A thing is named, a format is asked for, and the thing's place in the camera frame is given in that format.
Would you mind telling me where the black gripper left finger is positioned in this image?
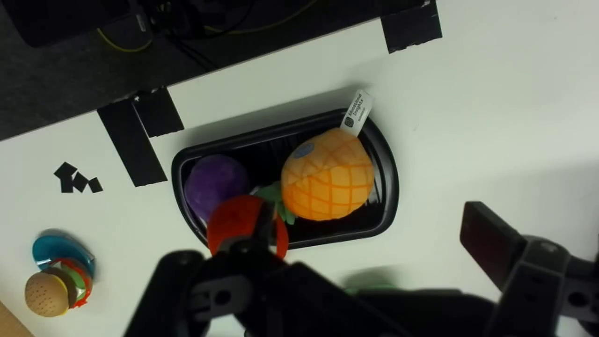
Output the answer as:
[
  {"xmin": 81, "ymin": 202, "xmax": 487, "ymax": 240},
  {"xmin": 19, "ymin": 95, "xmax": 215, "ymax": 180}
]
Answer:
[{"xmin": 124, "ymin": 198, "xmax": 408, "ymax": 337}]

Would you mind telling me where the purple plush fruit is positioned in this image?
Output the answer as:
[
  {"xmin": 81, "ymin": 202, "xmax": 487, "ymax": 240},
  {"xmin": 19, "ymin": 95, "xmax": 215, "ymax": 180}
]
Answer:
[{"xmin": 185, "ymin": 153, "xmax": 253, "ymax": 226}]

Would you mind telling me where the toy burger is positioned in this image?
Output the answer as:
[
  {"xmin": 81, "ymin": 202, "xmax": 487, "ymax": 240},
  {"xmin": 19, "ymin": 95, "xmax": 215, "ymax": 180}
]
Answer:
[{"xmin": 25, "ymin": 258, "xmax": 94, "ymax": 318}]

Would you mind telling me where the red plush tomato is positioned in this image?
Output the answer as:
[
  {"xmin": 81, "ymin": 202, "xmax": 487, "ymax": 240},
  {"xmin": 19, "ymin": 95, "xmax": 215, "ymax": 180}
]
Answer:
[{"xmin": 206, "ymin": 193, "xmax": 290, "ymax": 260}]

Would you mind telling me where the black plastic tray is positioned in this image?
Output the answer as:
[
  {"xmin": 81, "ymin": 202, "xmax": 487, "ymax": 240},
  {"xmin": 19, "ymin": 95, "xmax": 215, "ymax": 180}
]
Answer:
[{"xmin": 171, "ymin": 108, "xmax": 401, "ymax": 251}]

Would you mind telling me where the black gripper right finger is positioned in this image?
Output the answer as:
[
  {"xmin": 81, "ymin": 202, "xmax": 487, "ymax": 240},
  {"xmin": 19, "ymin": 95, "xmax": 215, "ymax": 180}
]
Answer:
[{"xmin": 459, "ymin": 200, "xmax": 599, "ymax": 337}]

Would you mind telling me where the black tape patch at table edge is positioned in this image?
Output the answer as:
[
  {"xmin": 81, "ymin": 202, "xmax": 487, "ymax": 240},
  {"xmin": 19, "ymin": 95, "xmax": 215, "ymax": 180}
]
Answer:
[{"xmin": 380, "ymin": 0, "xmax": 444, "ymax": 54}]

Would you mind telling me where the wide black tape patch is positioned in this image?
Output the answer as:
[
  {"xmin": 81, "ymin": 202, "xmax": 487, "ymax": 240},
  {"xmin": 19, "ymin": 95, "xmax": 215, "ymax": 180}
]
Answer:
[{"xmin": 131, "ymin": 86, "xmax": 187, "ymax": 138}]

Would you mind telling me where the long black tape strip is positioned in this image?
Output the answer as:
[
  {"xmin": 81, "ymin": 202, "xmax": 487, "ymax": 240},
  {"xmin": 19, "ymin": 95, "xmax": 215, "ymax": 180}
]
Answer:
[{"xmin": 98, "ymin": 99, "xmax": 169, "ymax": 187}]

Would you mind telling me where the orange plush pineapple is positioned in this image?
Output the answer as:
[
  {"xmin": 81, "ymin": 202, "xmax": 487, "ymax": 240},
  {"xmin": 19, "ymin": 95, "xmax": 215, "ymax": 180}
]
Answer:
[{"xmin": 251, "ymin": 90, "xmax": 378, "ymax": 228}]

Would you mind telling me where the cluster of small tape bits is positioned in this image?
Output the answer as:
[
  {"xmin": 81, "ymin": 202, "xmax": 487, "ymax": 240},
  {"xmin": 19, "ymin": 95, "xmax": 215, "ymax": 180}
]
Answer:
[{"xmin": 53, "ymin": 161, "xmax": 105, "ymax": 195}]

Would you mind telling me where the small teal toy plate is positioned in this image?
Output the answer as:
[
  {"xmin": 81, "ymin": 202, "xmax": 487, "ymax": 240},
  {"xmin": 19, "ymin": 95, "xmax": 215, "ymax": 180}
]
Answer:
[{"xmin": 32, "ymin": 228, "xmax": 98, "ymax": 296}]

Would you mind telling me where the yellow cable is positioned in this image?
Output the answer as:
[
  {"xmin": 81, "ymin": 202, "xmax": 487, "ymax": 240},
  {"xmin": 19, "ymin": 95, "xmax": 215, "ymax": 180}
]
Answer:
[{"xmin": 96, "ymin": 24, "xmax": 156, "ymax": 56}]

